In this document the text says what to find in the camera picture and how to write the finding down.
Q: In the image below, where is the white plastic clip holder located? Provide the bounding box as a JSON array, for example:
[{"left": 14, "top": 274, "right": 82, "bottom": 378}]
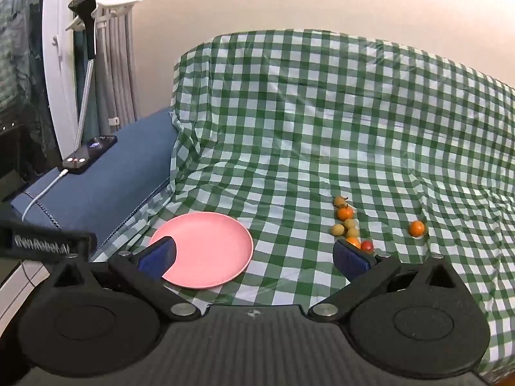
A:
[{"left": 65, "top": 0, "right": 145, "bottom": 33}]

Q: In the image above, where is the black clamp mount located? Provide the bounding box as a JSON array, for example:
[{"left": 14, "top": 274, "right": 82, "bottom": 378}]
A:
[{"left": 68, "top": 0, "right": 99, "bottom": 60}]

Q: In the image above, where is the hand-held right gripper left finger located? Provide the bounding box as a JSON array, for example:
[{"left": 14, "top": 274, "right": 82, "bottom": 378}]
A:
[{"left": 47, "top": 236, "right": 206, "bottom": 323}]

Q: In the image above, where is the pink plate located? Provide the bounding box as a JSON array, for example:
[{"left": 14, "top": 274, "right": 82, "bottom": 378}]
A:
[{"left": 149, "top": 211, "right": 254, "bottom": 289}]

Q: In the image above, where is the dark glass door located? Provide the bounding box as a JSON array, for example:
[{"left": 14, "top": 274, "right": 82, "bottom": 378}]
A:
[{"left": 0, "top": 0, "right": 61, "bottom": 204}]

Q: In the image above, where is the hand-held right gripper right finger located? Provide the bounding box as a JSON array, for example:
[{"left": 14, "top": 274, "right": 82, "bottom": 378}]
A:
[{"left": 308, "top": 239, "right": 467, "bottom": 323}]

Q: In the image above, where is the blue cushion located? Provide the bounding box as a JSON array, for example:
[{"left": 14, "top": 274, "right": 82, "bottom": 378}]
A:
[{"left": 10, "top": 109, "right": 180, "bottom": 256}]

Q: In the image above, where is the white door frame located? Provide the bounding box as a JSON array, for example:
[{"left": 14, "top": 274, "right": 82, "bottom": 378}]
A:
[{"left": 42, "top": 0, "right": 87, "bottom": 165}]

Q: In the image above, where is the white charging cable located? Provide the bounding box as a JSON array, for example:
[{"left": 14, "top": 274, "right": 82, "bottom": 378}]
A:
[{"left": 22, "top": 169, "right": 69, "bottom": 221}]

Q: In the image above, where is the green checkered cloth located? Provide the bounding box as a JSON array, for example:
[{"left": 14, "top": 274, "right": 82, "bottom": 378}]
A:
[{"left": 92, "top": 29, "right": 515, "bottom": 384}]

